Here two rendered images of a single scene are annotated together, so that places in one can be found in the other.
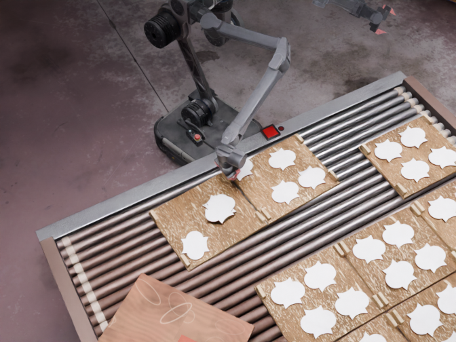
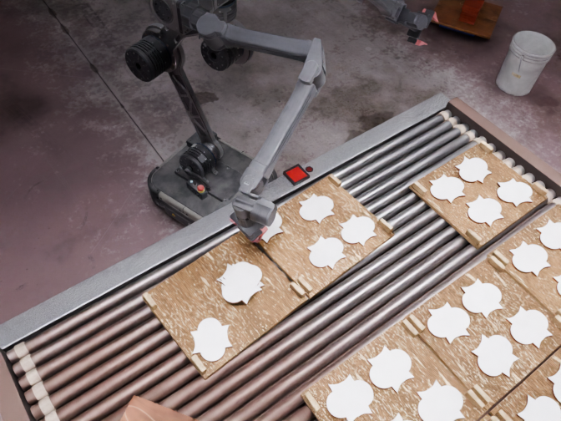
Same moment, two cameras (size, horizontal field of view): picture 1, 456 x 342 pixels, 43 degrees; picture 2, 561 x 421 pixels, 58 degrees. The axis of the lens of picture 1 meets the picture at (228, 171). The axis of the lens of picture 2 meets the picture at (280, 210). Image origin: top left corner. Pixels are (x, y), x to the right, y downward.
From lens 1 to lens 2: 91 cm
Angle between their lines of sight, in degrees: 6
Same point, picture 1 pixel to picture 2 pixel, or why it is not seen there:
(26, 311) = not seen: outside the picture
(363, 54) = (374, 88)
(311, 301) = (383, 408)
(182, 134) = (182, 186)
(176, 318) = not seen: outside the picture
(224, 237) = (252, 323)
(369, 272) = (454, 355)
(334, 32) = (341, 66)
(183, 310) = not seen: outside the picture
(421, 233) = (509, 294)
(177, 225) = (184, 311)
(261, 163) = (290, 216)
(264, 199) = (300, 265)
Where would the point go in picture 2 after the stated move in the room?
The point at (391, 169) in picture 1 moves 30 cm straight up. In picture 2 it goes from (455, 211) to (483, 156)
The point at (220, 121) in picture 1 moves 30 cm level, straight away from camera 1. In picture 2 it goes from (227, 168) to (223, 130)
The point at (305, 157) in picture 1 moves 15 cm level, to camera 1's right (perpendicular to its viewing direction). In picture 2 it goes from (345, 203) to (384, 200)
